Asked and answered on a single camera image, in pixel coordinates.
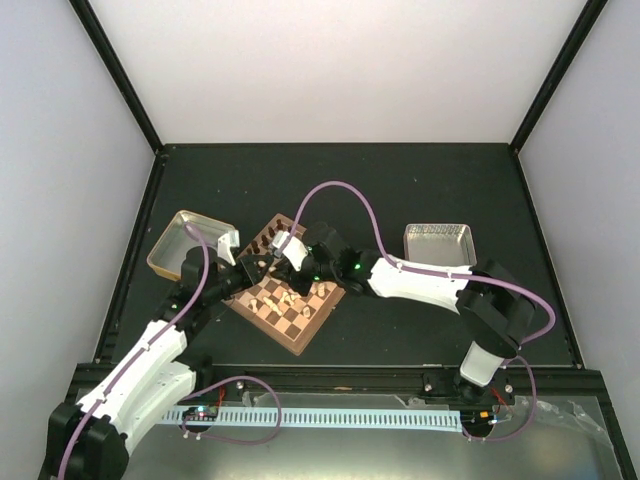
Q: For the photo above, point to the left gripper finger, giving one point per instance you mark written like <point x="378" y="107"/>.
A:
<point x="262" y="261"/>
<point x="260" y="273"/>

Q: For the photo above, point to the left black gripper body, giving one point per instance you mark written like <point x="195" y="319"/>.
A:
<point x="248" y="268"/>

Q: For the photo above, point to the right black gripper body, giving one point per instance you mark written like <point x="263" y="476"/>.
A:
<point x="302" y="287"/>

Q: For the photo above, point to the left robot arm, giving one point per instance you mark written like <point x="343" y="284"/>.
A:
<point x="95" y="437"/>

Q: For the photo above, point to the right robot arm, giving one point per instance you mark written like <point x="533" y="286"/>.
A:
<point x="496" y="317"/>

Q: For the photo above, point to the wooden chess board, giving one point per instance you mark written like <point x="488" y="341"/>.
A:
<point x="292" y="330"/>

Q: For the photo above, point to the dark chess pieces group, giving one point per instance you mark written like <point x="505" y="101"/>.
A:
<point x="260" y="244"/>

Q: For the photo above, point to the small circuit board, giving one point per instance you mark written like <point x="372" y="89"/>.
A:
<point x="201" y="413"/>

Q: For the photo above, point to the gold metal tin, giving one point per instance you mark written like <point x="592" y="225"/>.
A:
<point x="167" y="255"/>

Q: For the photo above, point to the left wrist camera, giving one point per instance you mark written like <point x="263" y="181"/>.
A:
<point x="226" y="244"/>

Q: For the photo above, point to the light blue cable duct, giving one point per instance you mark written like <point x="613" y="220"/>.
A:
<point x="331" y="418"/>

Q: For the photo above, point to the black front rail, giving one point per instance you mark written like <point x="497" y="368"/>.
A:
<point x="441" y="383"/>

